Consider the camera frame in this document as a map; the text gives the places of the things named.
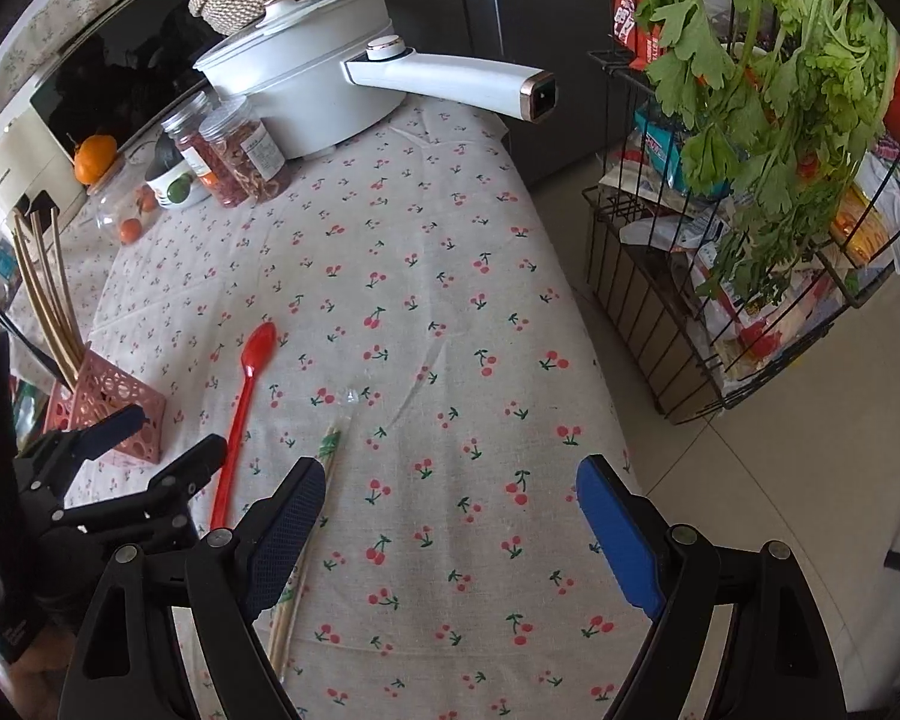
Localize cream air fryer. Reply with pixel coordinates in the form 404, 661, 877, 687
0, 124, 87, 237

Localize red plastic spoon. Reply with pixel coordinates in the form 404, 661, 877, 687
210, 321, 278, 533

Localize group of wooden chopsticks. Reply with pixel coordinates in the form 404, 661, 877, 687
9, 193, 89, 391

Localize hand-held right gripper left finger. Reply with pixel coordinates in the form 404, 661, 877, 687
58, 456, 327, 720

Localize black microwave oven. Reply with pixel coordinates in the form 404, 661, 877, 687
0, 0, 226, 158

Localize pink perforated utensil basket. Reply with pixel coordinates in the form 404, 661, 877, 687
45, 345, 167, 464

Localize glass jar with wooden lid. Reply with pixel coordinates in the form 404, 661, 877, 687
86, 154, 158, 248

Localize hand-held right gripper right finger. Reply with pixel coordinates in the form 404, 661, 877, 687
576, 454, 848, 720

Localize plastic jar of red snacks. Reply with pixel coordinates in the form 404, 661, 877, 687
161, 90, 250, 209

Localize cherry print tablecloth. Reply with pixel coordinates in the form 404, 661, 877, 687
67, 101, 650, 720

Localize white electric pot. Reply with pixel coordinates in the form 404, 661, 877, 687
193, 0, 557, 160

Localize large orange with stem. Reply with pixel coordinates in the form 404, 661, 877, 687
73, 133, 119, 185

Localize red snack packet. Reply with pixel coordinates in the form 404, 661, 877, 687
611, 0, 668, 65

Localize grey refrigerator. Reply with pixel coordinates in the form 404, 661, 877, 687
450, 0, 623, 188

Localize white pot lid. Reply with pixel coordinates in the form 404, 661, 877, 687
193, 0, 387, 74

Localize black wire rack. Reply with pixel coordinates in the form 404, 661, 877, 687
581, 0, 900, 417

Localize wooden chopsticks pair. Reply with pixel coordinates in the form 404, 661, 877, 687
266, 386, 361, 665

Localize plastic jar of dried rings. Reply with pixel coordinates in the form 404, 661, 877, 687
199, 96, 292, 203

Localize leafy green herbs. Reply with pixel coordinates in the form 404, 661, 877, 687
634, 0, 900, 308

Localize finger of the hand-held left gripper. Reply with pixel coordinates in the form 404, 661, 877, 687
51, 433, 230, 550
15, 403, 147, 515

